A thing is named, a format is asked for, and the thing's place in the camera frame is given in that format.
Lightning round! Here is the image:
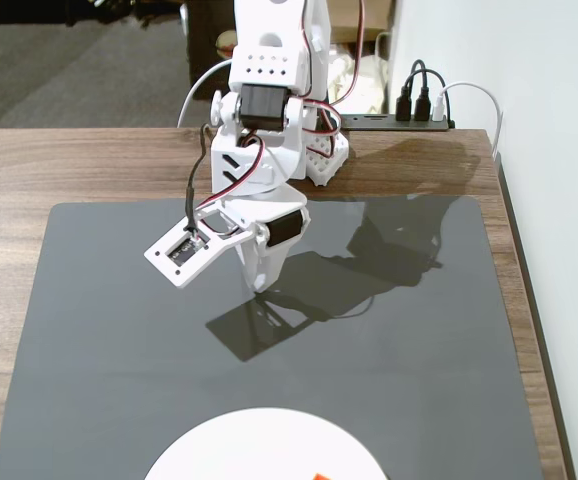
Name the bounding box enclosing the dark brown cabinet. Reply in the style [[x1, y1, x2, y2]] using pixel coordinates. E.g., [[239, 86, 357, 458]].
[[184, 0, 238, 100]]

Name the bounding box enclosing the white plug with cable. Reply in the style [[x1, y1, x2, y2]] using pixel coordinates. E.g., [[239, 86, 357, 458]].
[[431, 81, 504, 161]]

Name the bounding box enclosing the thin white cable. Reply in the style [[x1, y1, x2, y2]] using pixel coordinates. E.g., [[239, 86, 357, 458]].
[[177, 59, 234, 129]]

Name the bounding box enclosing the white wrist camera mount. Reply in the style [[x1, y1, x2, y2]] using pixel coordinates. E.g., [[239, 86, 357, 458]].
[[143, 207, 258, 290]]

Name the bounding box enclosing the round red white sticker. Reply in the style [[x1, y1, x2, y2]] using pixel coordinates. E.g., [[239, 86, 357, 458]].
[[217, 30, 238, 59]]

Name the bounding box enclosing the white plastic bag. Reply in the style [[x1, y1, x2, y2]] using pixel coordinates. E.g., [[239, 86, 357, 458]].
[[331, 42, 390, 116]]

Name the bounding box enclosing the black camera cable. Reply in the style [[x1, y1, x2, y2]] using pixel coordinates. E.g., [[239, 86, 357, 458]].
[[184, 124, 210, 231]]

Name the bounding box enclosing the dark grey mat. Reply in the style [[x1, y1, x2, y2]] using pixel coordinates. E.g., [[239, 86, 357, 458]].
[[0, 194, 545, 480]]

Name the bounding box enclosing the red white servo wire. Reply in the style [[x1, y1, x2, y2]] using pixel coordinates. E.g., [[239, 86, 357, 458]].
[[303, 99, 343, 137], [196, 134, 266, 211], [301, 0, 368, 109]]

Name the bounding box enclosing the white round plate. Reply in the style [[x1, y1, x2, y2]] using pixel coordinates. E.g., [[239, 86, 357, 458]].
[[143, 407, 388, 480]]

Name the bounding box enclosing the black power strip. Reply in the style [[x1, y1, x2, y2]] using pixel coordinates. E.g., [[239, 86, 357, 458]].
[[341, 113, 456, 132]]

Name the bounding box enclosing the brown cardboard box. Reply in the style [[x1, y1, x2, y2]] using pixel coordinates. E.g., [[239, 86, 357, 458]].
[[328, 0, 396, 44]]

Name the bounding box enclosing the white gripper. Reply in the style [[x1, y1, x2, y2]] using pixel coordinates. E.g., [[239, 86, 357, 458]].
[[218, 184, 313, 294]]

